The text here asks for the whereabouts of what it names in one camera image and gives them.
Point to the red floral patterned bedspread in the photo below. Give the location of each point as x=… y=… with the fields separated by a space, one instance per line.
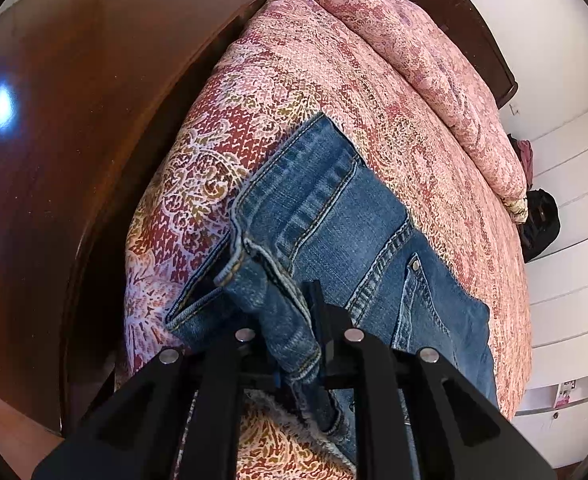
x=424 y=185

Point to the black bag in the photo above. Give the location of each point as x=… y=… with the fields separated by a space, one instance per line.
x=541 y=225

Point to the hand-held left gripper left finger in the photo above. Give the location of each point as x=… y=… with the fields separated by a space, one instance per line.
x=234 y=355

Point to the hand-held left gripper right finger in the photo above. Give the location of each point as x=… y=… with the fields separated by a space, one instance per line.
x=331 y=330

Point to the blue denim pants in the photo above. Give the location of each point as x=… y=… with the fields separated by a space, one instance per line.
x=324 y=220

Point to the white wardrobe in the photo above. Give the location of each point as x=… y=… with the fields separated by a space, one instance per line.
x=574 y=160

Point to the pink floral duvet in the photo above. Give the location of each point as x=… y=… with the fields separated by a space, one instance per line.
x=399 y=35

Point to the dark red clothes pile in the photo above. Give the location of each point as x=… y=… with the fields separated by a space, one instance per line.
x=525 y=152

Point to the dark wooden bed frame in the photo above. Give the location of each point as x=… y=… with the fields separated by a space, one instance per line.
x=139 y=170

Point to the dark wooden headboard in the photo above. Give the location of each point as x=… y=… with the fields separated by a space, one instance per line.
x=494 y=65

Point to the floral pillow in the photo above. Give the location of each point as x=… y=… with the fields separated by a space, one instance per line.
x=518 y=208

